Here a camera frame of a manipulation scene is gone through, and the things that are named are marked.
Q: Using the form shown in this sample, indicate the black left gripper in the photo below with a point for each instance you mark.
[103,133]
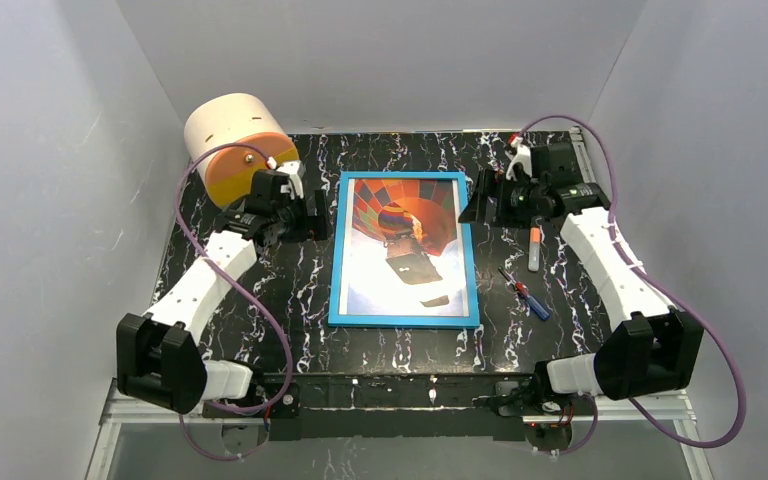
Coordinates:
[317,216]

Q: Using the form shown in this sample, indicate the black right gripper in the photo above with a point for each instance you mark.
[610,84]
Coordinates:
[480,202]

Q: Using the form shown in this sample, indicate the blue red screwdriver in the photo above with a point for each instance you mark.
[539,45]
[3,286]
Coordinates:
[536,306]

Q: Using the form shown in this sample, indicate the blue wooden picture frame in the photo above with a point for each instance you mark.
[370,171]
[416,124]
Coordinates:
[402,322]

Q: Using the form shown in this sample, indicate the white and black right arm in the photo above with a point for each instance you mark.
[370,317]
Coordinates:
[654,344]

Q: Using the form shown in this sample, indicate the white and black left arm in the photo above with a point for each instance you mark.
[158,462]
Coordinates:
[157,354]

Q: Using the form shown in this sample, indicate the hot air balloon photo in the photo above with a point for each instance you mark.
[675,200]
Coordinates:
[400,265]

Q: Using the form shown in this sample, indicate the white orange-capped marker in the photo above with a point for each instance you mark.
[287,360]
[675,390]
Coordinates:
[534,247]

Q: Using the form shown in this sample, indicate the white cylindrical drawer box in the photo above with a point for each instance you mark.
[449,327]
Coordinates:
[250,135]

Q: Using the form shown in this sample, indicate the black front mounting rail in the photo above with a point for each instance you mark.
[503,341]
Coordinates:
[415,406]

